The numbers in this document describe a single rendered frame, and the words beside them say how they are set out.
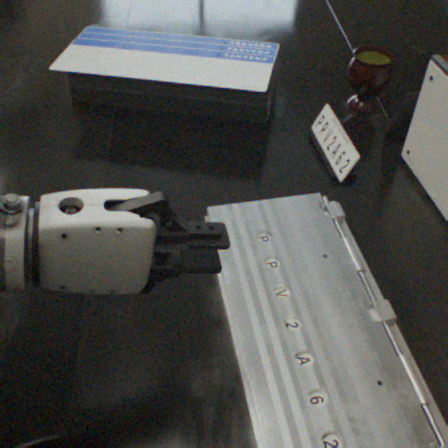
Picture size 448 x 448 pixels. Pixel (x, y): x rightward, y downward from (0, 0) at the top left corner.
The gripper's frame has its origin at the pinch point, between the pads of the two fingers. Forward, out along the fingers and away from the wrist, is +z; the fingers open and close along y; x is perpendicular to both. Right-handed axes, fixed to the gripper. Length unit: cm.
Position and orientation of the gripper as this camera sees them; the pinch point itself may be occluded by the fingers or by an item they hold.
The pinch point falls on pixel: (203, 247)
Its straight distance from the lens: 50.1
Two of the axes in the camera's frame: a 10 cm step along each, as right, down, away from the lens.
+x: 1.8, 7.0, -6.9
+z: 9.6, 0.3, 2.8
